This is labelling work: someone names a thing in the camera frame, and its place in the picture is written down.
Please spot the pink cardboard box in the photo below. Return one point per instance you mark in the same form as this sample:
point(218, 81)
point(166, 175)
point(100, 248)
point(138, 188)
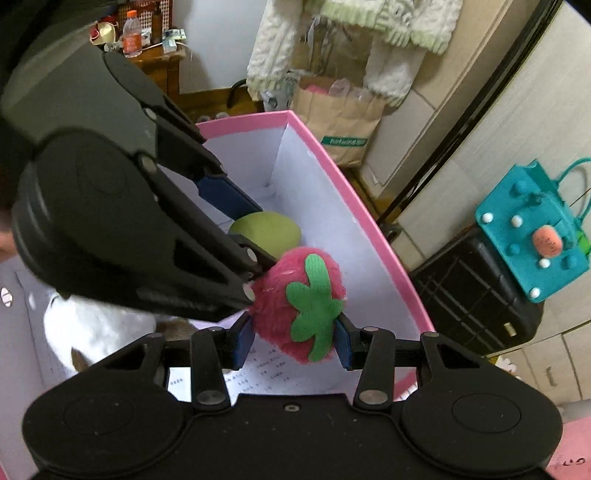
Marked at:
point(369, 230)

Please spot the black coat rack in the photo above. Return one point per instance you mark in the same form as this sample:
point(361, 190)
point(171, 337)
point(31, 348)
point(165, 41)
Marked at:
point(235, 90)

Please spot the cream and green fleece pajamas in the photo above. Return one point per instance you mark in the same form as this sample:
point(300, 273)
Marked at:
point(406, 27)

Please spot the printed paper sheet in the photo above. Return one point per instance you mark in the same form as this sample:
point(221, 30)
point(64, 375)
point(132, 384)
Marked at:
point(268, 374)

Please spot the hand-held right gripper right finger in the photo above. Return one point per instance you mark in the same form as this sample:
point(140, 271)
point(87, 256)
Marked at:
point(344, 347)

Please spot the orange drink bottle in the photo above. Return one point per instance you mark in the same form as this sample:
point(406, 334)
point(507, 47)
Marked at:
point(132, 39)

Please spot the wooden cabinet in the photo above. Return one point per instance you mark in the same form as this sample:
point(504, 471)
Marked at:
point(157, 69)

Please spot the white cat plush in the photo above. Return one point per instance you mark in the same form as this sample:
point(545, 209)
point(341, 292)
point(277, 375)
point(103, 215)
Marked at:
point(101, 332)

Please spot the black suitcase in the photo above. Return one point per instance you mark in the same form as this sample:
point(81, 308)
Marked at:
point(475, 295)

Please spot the green round plush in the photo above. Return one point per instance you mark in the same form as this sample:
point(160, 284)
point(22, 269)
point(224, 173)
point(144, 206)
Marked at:
point(268, 230)

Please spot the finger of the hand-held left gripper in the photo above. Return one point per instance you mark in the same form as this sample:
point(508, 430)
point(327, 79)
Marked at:
point(226, 196)
point(207, 258)

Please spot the beige wardrobe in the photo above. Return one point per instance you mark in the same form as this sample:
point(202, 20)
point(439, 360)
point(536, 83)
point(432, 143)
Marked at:
point(508, 115)

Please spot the brown paper bag green label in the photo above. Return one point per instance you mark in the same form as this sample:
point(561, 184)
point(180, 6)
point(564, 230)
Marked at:
point(337, 124)

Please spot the pink strawberry plush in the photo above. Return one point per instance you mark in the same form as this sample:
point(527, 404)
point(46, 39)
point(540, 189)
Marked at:
point(281, 318)

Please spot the pink tote bag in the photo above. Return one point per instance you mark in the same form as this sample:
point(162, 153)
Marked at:
point(572, 452)

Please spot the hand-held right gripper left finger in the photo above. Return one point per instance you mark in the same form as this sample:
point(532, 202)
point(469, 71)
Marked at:
point(242, 344)

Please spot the teal felt handbag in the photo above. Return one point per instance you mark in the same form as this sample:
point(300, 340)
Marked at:
point(521, 240)

